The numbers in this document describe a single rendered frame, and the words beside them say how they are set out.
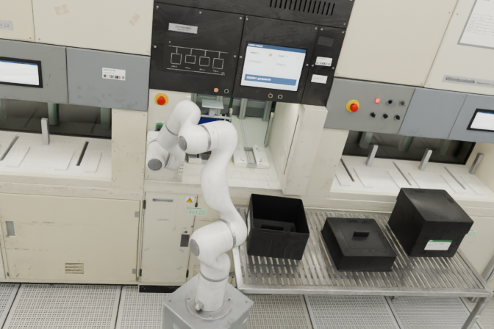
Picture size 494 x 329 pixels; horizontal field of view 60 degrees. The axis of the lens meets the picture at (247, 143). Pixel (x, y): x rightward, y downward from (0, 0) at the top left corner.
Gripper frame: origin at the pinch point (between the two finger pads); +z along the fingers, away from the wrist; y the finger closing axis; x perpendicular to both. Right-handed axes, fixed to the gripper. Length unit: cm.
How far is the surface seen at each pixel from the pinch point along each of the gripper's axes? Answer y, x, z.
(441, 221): 143, -19, -36
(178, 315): 14, -44, -73
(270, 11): 45, 63, 3
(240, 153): 49, -30, 34
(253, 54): 40, 43, 3
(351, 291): 94, -45, -59
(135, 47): -12.8, 39.4, 2.9
